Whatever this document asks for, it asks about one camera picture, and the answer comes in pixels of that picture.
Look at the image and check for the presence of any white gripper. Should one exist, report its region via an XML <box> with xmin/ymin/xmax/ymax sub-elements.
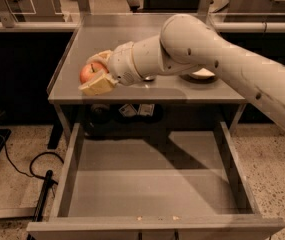
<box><xmin>78</xmin><ymin>42</ymin><xmax>142</xmax><ymax>96</ymax></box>

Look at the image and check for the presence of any red apple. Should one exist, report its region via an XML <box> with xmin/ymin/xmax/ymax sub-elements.
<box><xmin>79</xmin><ymin>62</ymin><xmax>108</xmax><ymax>84</ymax></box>

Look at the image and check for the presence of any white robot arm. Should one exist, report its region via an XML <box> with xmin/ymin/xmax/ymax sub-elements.
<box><xmin>79</xmin><ymin>14</ymin><xmax>285</xmax><ymax>130</ymax></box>

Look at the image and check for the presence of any dark round object under counter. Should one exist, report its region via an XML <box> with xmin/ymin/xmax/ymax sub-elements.
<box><xmin>90</xmin><ymin>104</ymin><xmax>110</xmax><ymax>122</ymax></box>

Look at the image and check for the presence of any grey counter cabinet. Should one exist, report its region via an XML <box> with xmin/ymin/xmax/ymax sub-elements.
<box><xmin>48</xmin><ymin>14</ymin><xmax>246</xmax><ymax>135</ymax></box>

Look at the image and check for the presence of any grey open drawer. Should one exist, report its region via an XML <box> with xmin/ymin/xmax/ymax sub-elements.
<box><xmin>27</xmin><ymin>123</ymin><xmax>285</xmax><ymax>240</ymax></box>

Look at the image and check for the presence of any silver crushed soda can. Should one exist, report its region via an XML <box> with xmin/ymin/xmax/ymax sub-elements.
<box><xmin>144</xmin><ymin>76</ymin><xmax>156</xmax><ymax>82</ymax></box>

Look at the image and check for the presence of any white label card left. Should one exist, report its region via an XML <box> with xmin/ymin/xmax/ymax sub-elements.
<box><xmin>119</xmin><ymin>104</ymin><xmax>137</xmax><ymax>118</ymax></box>

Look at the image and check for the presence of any white label card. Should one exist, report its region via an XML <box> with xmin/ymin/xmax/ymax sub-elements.
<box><xmin>119</xmin><ymin>104</ymin><xmax>137</xmax><ymax>118</ymax></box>
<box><xmin>138</xmin><ymin>104</ymin><xmax>154</xmax><ymax>116</ymax></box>

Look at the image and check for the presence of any white label card right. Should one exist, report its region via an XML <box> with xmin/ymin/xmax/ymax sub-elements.
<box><xmin>138</xmin><ymin>104</ymin><xmax>154</xmax><ymax>116</ymax></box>

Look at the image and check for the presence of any white paper bowl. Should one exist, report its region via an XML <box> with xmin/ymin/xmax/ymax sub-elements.
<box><xmin>189</xmin><ymin>68</ymin><xmax>215</xmax><ymax>80</ymax></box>

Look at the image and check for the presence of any black bar on floor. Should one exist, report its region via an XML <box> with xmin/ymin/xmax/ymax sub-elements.
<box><xmin>26</xmin><ymin>169</ymin><xmax>54</xmax><ymax>240</ymax></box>

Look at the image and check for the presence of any white horizontal rail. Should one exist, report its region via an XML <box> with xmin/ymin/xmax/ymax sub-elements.
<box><xmin>0</xmin><ymin>22</ymin><xmax>78</xmax><ymax>32</ymax></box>

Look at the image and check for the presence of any black floor cable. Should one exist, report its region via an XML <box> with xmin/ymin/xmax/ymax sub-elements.
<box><xmin>0</xmin><ymin>132</ymin><xmax>65</xmax><ymax>187</ymax></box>

